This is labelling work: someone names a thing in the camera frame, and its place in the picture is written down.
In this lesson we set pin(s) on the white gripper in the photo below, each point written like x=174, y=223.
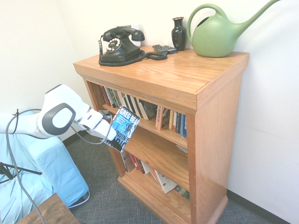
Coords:
x=100, y=128

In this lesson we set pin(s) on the blue black paperback book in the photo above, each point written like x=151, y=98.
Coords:
x=123, y=128

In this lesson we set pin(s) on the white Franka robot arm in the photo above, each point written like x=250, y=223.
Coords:
x=58, y=98

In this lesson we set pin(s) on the red white spine book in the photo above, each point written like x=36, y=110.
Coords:
x=105, y=96

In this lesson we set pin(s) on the red spine paperback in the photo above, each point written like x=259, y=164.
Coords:
x=135, y=162

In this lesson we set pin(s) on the black cover paperback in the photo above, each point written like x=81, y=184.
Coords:
x=149, y=110

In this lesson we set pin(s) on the light blue covered couch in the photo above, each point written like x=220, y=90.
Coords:
x=58, y=163

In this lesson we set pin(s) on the orange spine book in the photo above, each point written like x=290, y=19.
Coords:
x=160, y=117

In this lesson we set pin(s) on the black vintage rotary telephone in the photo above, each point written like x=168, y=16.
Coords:
x=121, y=50

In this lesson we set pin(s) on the blue travel guide book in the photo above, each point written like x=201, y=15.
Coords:
x=183, y=126

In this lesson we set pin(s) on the loose papers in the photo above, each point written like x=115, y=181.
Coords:
x=182, y=149

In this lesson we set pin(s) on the white illustrated cover book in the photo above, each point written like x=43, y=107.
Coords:
x=165, y=184

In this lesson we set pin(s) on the wooden bookshelf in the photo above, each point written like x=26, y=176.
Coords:
x=187, y=74

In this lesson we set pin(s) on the black remote control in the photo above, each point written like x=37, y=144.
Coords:
x=163, y=48

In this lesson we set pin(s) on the dark green cover book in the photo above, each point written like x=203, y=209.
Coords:
x=183, y=192

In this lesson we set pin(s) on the black ceramic vase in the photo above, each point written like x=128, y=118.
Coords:
x=178, y=35

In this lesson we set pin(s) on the green plastic watering can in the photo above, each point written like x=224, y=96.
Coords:
x=215, y=37

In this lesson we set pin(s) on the black camera tripod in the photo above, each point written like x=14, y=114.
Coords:
x=23, y=169

